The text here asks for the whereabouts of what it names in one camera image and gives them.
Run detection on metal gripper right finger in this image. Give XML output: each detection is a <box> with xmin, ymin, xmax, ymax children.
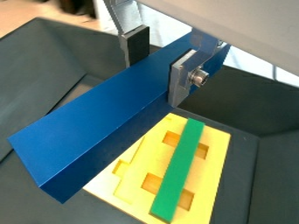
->
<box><xmin>168</xmin><ymin>29</ymin><xmax>228</xmax><ymax>108</ymax></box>

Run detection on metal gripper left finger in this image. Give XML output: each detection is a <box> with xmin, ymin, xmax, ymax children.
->
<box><xmin>104</xmin><ymin>0</ymin><xmax>150</xmax><ymax>67</ymax></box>

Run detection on blue long block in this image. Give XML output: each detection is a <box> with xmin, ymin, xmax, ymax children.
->
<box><xmin>7</xmin><ymin>31</ymin><xmax>231</xmax><ymax>205</ymax></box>

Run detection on yellow slotted board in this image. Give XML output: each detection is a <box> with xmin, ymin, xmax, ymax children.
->
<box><xmin>84</xmin><ymin>114</ymin><xmax>230</xmax><ymax>224</ymax></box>

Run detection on green long block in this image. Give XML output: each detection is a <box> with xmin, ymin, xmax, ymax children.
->
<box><xmin>150</xmin><ymin>119</ymin><xmax>204</xmax><ymax>223</ymax></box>

